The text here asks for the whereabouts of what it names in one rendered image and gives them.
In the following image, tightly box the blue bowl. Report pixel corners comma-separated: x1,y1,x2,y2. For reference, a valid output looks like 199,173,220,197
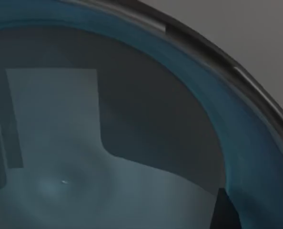
0,0,283,229

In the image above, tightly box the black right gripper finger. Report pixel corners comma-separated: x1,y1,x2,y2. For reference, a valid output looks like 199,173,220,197
209,187,243,229

